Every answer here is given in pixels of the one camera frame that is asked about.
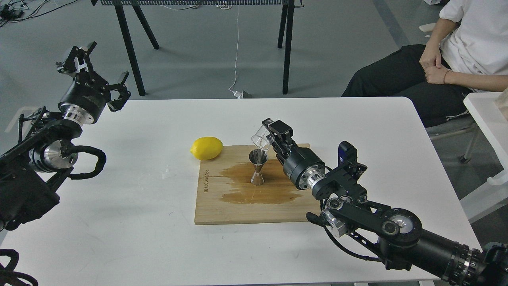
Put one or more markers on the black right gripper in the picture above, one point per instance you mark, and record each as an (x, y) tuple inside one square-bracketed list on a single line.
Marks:
[(301, 165)]

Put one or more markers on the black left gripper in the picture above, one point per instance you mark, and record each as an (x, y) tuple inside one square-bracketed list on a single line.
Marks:
[(87, 96)]

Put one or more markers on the clear plastic cup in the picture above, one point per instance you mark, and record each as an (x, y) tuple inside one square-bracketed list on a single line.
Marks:
[(263, 138)]

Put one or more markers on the steel jigger measuring cup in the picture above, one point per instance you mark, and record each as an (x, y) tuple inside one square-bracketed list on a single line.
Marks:
[(258, 158)]

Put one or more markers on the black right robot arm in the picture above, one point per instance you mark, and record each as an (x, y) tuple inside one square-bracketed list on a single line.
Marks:
[(376, 232)]

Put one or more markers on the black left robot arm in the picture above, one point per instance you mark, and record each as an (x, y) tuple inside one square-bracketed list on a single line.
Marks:
[(33, 170)]

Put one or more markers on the yellow lemon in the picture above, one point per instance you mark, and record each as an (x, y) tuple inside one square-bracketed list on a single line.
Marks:
[(206, 148)]

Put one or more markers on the wooden cutting board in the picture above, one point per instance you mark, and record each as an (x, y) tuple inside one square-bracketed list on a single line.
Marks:
[(225, 194)]

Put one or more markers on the seated person white shirt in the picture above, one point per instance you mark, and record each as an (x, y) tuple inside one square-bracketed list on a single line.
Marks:
[(466, 52)]

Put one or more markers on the white side table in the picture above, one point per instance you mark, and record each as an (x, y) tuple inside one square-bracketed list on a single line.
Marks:
[(492, 194)]

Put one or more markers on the black metal table frame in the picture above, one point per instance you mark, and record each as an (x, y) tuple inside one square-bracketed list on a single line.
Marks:
[(167, 44)]

